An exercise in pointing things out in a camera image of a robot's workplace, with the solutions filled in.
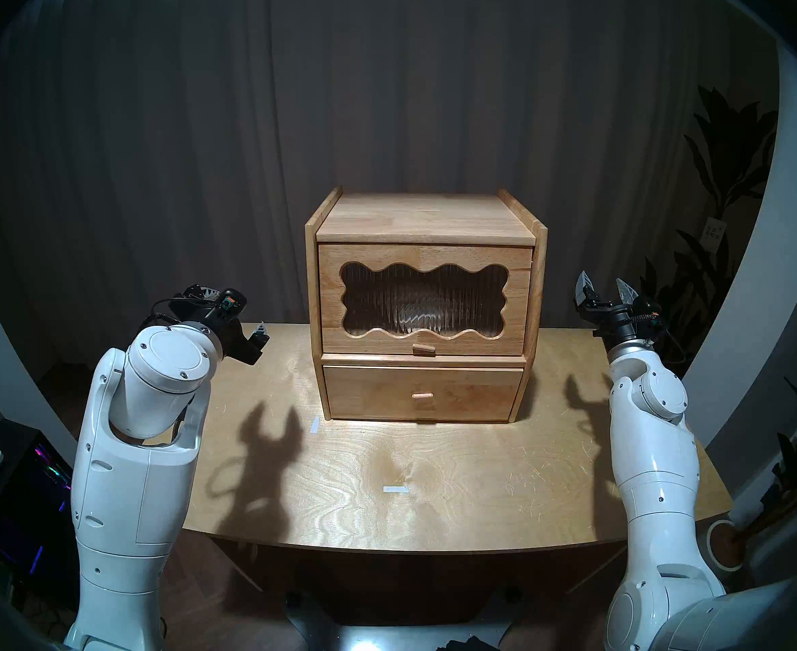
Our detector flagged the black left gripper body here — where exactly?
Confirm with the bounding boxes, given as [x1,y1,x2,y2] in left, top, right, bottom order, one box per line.
[217,316,250,359]

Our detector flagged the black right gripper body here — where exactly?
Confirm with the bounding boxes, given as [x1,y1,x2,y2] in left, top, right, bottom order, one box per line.
[583,302,643,349]

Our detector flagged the wooden door ribbed glass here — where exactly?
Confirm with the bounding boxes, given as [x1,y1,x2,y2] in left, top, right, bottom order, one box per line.
[318,243,533,357]

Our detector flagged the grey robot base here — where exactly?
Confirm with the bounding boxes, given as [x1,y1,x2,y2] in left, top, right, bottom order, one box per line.
[283,589,528,651]

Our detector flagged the wooden drawer with knob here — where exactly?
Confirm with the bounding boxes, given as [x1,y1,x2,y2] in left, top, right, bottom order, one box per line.
[323,365,525,423]

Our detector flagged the wooden cabinet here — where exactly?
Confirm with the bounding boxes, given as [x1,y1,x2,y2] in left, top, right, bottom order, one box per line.
[305,186,548,424]

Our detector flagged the tall dark leafy plant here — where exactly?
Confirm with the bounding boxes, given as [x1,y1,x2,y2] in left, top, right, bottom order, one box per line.
[633,85,779,386]

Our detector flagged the pleated curtain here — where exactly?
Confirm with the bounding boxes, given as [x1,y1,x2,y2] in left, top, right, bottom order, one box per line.
[0,0,779,386]

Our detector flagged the black computer tower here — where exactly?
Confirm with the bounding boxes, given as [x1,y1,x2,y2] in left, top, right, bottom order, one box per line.
[0,419,80,599]

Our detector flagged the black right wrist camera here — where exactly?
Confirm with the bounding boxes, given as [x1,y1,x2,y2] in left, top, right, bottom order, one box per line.
[636,297,665,335]

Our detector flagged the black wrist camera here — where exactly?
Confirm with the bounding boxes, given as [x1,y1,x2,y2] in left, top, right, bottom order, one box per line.
[636,297,665,335]
[212,288,247,318]

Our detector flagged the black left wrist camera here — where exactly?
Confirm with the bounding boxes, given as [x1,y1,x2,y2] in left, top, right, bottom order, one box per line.
[212,288,247,318]

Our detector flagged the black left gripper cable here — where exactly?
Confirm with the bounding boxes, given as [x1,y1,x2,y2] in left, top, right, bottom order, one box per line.
[149,285,219,328]

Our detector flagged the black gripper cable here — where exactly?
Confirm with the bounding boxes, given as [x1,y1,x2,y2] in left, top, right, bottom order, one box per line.
[149,285,219,328]
[660,321,687,369]

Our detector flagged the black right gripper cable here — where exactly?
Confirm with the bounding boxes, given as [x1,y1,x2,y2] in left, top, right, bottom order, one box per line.
[660,321,687,369]

